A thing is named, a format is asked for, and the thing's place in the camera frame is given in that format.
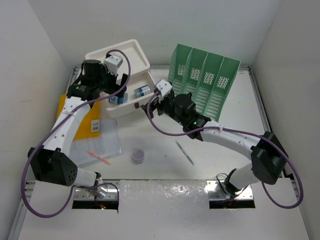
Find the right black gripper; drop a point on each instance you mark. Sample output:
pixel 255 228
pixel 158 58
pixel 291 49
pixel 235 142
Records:
pixel 153 104

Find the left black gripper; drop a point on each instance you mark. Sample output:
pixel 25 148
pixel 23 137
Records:
pixel 114 87

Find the white drawer cabinet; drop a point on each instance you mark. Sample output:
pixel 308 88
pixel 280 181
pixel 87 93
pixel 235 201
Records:
pixel 123 58

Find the orange pen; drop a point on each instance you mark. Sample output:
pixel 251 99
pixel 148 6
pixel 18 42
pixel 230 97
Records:
pixel 94 157

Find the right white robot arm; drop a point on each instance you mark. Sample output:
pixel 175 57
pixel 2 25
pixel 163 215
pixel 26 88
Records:
pixel 266 154

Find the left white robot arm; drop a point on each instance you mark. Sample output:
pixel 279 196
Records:
pixel 50 161

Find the small clear round container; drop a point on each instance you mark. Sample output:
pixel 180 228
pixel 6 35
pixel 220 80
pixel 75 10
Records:
pixel 137 155

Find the yellow plastic folder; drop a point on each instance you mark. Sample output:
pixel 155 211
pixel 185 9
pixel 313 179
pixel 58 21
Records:
pixel 90 125

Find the green file rack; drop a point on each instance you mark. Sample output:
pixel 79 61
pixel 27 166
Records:
pixel 206 75

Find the clear plastic document sleeve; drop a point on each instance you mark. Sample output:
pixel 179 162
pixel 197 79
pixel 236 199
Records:
pixel 106 145

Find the white foam front board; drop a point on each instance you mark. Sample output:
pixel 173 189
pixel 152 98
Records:
pixel 169 210

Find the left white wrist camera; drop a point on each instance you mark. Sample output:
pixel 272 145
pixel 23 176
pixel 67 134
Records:
pixel 113 63

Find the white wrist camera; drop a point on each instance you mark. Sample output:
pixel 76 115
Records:
pixel 113 63
pixel 163 88

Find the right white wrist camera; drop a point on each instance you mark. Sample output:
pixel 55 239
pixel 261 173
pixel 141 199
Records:
pixel 163 88

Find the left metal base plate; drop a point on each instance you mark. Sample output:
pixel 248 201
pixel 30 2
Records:
pixel 107 192

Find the metal base plate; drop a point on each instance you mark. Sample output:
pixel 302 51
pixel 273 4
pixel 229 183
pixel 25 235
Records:
pixel 217 192
pixel 107 192

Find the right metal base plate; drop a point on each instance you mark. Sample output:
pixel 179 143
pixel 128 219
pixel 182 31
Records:
pixel 217 192

